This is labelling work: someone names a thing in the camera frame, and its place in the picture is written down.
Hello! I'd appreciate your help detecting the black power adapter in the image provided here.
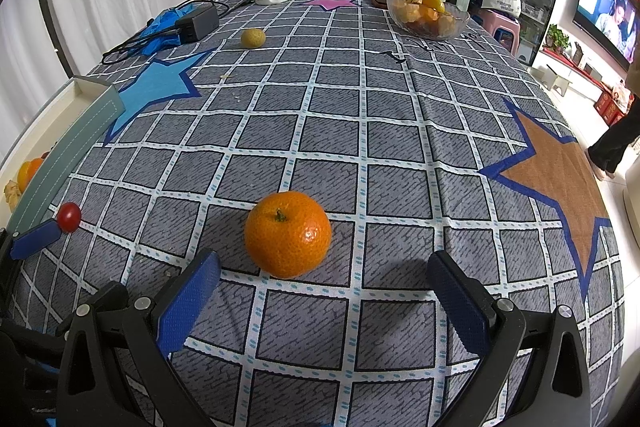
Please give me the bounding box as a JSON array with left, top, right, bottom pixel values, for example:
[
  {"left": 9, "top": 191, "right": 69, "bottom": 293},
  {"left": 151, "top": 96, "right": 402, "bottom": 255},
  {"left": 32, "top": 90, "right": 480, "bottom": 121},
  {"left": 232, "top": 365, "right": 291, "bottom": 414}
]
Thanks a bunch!
[{"left": 175, "top": 6, "right": 220, "bottom": 44}]

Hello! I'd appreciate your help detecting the wall television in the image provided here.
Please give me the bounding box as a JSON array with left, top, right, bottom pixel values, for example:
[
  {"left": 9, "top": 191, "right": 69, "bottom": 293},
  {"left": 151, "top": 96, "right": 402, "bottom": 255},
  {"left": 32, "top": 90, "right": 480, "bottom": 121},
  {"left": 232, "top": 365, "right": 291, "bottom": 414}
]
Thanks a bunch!
[{"left": 572, "top": 0, "right": 640, "bottom": 68}]

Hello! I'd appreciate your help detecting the blue cloth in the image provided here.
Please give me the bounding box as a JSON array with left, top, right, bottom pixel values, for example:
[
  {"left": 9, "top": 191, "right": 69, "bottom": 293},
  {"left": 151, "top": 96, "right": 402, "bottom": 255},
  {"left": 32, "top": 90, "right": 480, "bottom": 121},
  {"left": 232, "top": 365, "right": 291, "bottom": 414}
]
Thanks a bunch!
[{"left": 132, "top": 4, "right": 201, "bottom": 55}]

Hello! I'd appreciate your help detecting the yellow-green round fruit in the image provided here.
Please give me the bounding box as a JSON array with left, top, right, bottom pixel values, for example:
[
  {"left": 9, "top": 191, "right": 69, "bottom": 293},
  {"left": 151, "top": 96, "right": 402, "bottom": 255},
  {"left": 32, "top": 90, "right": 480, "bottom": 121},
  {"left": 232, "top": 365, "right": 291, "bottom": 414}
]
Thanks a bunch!
[{"left": 241, "top": 28, "right": 266, "bottom": 50}]

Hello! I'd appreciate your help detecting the orange mandarin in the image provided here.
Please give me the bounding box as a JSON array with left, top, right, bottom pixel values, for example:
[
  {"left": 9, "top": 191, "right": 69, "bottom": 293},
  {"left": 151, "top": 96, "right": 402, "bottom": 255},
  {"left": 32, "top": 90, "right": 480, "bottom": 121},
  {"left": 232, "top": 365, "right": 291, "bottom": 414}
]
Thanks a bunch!
[{"left": 244, "top": 191, "right": 333, "bottom": 279}]

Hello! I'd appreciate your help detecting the pink plastic stool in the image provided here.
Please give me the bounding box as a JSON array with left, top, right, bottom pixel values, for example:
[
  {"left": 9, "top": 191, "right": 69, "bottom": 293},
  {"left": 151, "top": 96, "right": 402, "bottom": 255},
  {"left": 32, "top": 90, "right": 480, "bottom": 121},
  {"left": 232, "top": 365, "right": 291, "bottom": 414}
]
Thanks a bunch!
[{"left": 475, "top": 9, "right": 521, "bottom": 55}]

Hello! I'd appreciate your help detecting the small orange citrus fruit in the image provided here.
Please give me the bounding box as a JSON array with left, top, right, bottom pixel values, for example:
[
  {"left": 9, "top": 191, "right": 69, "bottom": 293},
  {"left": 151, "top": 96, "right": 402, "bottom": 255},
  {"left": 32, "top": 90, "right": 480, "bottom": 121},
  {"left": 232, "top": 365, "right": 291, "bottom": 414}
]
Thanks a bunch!
[{"left": 17, "top": 158, "right": 45, "bottom": 192}]

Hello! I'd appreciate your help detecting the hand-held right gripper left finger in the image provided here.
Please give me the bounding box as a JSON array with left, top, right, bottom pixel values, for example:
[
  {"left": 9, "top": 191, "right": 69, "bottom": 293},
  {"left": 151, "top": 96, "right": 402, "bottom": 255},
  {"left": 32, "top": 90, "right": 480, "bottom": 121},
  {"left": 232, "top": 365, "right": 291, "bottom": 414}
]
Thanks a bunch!
[{"left": 56, "top": 249, "right": 222, "bottom": 427}]

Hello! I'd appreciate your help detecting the potted green plant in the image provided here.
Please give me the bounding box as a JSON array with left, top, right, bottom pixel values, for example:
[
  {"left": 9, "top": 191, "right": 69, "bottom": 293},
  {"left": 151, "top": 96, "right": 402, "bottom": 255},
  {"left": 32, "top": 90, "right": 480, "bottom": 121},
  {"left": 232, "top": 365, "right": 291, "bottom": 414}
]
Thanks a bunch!
[{"left": 546, "top": 24, "right": 572, "bottom": 55}]

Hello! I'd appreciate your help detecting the pink star patch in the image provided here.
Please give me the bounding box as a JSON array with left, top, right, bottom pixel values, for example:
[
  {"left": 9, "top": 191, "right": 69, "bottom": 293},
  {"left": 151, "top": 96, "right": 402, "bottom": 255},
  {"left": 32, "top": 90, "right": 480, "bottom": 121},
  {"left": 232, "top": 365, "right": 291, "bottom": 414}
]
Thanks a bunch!
[{"left": 302, "top": 0, "right": 358, "bottom": 12}]

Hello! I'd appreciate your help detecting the light blue star patch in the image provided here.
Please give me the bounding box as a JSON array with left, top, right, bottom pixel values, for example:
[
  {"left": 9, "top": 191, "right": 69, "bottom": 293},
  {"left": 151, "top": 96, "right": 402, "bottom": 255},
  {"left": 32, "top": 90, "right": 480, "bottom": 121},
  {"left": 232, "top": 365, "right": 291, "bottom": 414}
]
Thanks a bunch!
[{"left": 102, "top": 49, "right": 216, "bottom": 145}]

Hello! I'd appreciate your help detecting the grey-green tray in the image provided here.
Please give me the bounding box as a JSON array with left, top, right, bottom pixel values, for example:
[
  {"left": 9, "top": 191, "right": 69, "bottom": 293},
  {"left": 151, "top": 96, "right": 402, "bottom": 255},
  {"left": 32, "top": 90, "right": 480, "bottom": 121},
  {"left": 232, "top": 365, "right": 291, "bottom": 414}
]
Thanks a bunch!
[{"left": 0, "top": 76, "right": 126, "bottom": 238}]

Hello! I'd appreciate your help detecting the grey plaid tablecloth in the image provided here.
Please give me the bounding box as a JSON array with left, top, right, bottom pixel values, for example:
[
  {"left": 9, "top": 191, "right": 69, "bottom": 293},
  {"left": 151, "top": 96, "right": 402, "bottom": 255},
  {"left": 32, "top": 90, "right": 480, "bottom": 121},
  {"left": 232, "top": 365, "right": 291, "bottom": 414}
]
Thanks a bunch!
[{"left": 0, "top": 0, "right": 626, "bottom": 427}]

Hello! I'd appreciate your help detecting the clear glass bowl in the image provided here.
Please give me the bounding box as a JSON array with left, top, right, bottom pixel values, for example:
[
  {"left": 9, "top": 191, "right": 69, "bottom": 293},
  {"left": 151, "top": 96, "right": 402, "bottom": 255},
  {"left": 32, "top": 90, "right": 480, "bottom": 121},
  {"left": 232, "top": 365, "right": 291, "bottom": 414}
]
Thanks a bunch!
[{"left": 386, "top": 0, "right": 471, "bottom": 40}]

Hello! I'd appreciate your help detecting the stack of red gift boxes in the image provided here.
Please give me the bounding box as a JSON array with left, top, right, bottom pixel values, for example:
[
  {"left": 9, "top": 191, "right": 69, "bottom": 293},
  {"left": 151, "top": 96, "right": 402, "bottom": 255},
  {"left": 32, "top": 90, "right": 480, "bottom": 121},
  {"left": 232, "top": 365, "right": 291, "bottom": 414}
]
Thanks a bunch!
[{"left": 594, "top": 82, "right": 632, "bottom": 128}]

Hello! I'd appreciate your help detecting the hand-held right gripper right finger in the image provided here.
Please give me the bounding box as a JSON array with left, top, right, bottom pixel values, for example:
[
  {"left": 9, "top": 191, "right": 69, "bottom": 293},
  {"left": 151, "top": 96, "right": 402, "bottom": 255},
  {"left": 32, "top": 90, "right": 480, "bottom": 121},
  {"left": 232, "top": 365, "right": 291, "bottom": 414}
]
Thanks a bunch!
[{"left": 426, "top": 250, "right": 593, "bottom": 427}]

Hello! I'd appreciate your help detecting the black power cable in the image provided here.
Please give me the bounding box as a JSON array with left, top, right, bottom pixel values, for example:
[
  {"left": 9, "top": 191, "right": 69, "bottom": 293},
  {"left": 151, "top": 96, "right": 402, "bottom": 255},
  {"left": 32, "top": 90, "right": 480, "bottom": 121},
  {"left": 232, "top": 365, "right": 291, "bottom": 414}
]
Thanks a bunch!
[{"left": 102, "top": 0, "right": 256, "bottom": 65}]

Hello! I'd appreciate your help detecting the brown star patch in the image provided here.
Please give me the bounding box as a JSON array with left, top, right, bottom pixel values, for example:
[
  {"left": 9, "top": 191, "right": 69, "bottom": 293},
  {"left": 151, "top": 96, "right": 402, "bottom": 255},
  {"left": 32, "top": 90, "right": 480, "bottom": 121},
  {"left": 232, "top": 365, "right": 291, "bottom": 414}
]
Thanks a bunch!
[{"left": 477, "top": 96, "right": 613, "bottom": 303}]

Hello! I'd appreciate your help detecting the small white stool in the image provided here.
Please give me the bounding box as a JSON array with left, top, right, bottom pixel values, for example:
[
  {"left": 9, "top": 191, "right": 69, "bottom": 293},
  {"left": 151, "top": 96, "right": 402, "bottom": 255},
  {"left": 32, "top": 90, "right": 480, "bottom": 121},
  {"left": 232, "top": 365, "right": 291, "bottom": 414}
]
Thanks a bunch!
[{"left": 537, "top": 64, "right": 576, "bottom": 98}]

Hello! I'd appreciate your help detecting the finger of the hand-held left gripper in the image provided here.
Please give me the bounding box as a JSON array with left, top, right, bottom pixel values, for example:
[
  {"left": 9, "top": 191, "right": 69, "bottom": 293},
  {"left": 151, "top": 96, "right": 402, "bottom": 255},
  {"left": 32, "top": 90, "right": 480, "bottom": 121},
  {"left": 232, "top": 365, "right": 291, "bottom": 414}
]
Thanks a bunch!
[
  {"left": 54, "top": 281, "right": 131, "bottom": 336},
  {"left": 0, "top": 219, "right": 64, "bottom": 280}
]

